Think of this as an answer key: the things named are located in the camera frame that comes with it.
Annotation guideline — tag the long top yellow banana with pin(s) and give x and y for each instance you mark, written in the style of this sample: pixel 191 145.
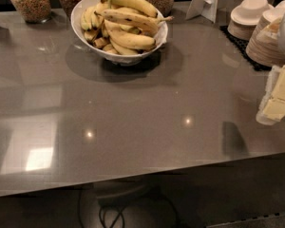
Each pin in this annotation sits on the long top yellow banana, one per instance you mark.
pixel 133 19

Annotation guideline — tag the curved back yellow banana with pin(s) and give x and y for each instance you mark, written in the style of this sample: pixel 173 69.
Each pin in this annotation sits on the curved back yellow banana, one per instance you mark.
pixel 141 5

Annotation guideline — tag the front stack of paper plates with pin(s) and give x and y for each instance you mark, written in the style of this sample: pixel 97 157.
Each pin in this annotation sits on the front stack of paper plates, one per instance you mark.
pixel 262 47

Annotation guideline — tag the left glass cereal jar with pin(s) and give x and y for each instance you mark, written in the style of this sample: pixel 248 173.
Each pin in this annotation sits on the left glass cereal jar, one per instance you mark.
pixel 33 11

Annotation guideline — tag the black rubber mat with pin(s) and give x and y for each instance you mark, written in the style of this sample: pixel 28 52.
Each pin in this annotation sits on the black rubber mat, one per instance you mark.
pixel 241 47

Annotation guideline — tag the white ceramic bowl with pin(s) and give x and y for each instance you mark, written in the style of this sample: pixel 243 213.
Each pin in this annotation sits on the white ceramic bowl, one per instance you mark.
pixel 109 52

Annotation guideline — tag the bottom front yellow banana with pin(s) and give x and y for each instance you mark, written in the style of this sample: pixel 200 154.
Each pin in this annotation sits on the bottom front yellow banana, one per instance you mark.
pixel 123 50

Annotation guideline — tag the small left lower banana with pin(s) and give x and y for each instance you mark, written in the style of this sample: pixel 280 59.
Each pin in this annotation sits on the small left lower banana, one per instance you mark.
pixel 100 42

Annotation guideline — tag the front large yellow banana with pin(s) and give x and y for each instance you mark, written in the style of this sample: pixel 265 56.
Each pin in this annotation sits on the front large yellow banana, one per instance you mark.
pixel 128 40

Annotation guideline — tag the back stack of paper bowls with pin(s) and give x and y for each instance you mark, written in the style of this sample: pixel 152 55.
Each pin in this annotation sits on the back stack of paper bowls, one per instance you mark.
pixel 245 16

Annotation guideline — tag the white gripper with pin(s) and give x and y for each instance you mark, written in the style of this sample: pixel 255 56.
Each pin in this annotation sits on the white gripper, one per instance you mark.
pixel 272 107

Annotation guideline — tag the white folded paper sign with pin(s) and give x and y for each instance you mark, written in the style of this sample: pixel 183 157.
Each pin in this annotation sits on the white folded paper sign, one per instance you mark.
pixel 206 8

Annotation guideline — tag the left green-yellow banana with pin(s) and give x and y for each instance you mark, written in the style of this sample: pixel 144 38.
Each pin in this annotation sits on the left green-yellow banana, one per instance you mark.
pixel 88 19

